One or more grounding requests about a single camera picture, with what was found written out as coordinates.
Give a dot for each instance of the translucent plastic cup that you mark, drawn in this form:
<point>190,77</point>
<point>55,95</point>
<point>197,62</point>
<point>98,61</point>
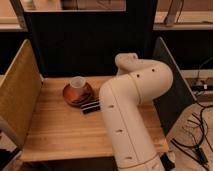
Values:
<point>78,83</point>

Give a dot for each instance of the brown round plate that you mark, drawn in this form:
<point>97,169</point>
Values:
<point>72,98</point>

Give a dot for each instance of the black striped box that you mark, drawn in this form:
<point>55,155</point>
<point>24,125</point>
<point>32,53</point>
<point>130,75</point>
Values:
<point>90,107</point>

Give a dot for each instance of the black back panel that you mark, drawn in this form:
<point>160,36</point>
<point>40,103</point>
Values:
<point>86,43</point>

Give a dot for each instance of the right dark side panel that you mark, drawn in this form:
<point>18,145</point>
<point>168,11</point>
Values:
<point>175,106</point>

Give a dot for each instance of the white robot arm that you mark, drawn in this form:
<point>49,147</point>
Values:
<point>137,81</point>

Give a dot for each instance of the left wooden side panel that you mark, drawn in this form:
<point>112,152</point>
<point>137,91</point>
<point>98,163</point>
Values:
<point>19,90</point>

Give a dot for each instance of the power strip on floor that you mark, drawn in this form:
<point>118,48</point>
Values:
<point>202,88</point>

